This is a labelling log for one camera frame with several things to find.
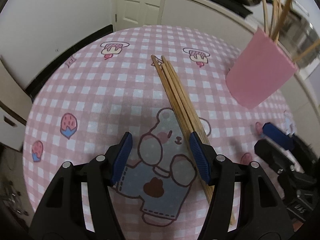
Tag pink checkered tablecloth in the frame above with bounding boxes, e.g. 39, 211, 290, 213
23, 25, 296, 239

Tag cream door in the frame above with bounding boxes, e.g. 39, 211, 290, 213
115, 0, 161, 30

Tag white kitchen cabinet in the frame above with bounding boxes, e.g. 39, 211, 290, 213
159, 0, 320, 136

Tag wooden chopstick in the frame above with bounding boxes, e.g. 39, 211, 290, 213
274, 0, 282, 44
270, 0, 278, 36
271, 0, 292, 41
262, 0, 269, 36
292, 38, 320, 63
161, 62, 216, 193
150, 54, 214, 201
161, 55, 237, 227

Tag pink cup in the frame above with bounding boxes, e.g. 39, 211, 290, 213
226, 28, 297, 109

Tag stainless steel steamer pot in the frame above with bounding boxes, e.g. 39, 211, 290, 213
279, 10, 319, 58

